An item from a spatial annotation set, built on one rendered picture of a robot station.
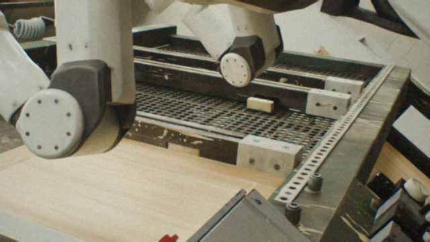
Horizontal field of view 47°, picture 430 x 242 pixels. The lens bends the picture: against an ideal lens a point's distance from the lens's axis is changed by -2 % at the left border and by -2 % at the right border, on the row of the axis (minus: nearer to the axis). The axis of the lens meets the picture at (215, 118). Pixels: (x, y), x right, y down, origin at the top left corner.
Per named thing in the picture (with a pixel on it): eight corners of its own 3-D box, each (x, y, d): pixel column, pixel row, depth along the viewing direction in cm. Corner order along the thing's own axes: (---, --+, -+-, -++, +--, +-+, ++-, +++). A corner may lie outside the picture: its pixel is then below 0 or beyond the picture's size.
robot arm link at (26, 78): (-3, 71, 69) (78, 179, 66) (-57, 62, 59) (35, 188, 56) (50, 19, 67) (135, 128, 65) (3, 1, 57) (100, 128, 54)
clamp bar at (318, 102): (343, 122, 150) (355, 44, 143) (42, 64, 196) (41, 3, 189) (349, 115, 159) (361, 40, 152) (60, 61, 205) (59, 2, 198)
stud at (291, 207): (296, 226, 77) (299, 209, 76) (281, 222, 78) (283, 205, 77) (301, 220, 79) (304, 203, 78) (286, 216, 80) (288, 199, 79)
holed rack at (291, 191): (289, 206, 83) (290, 204, 83) (273, 202, 84) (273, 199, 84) (395, 66, 227) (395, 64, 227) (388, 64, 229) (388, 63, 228)
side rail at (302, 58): (379, 91, 225) (383, 66, 222) (168, 56, 268) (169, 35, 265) (381, 87, 232) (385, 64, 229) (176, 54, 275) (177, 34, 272)
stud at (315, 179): (318, 193, 89) (321, 178, 88) (306, 190, 90) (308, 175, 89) (322, 188, 91) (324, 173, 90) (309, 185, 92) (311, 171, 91)
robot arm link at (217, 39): (203, 21, 121) (258, 80, 119) (177, 36, 114) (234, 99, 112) (224, -8, 113) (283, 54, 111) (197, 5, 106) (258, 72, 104)
